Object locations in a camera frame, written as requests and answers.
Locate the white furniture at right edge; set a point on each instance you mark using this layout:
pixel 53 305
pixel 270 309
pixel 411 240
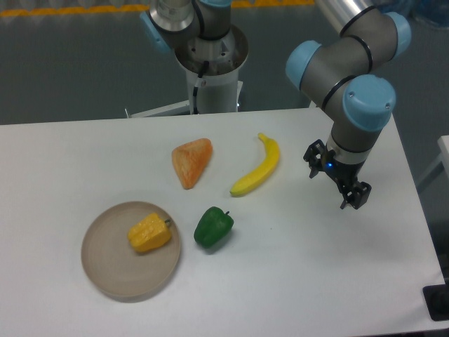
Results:
pixel 438 166

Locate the yellow banana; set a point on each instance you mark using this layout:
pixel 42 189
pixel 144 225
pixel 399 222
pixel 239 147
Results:
pixel 262 172

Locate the green bell pepper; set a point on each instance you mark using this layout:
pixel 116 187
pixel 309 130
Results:
pixel 214 225

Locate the black clamp at table edge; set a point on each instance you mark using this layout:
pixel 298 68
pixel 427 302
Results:
pixel 436 299

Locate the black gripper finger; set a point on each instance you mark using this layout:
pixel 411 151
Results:
pixel 355 195
pixel 313 157

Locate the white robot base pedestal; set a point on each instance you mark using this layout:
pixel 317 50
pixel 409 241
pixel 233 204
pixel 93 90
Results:
pixel 212 76

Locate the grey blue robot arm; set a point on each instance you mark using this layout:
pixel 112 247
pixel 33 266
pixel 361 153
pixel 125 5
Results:
pixel 338 78

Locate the beige round plate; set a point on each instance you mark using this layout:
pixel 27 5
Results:
pixel 114 267

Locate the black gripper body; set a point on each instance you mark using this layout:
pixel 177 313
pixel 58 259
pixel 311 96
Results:
pixel 343 167

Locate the yellow bell pepper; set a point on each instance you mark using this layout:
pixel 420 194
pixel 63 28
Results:
pixel 150 233

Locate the orange triangular fruit slice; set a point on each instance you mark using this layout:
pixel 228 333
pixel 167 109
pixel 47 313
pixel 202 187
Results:
pixel 190 159

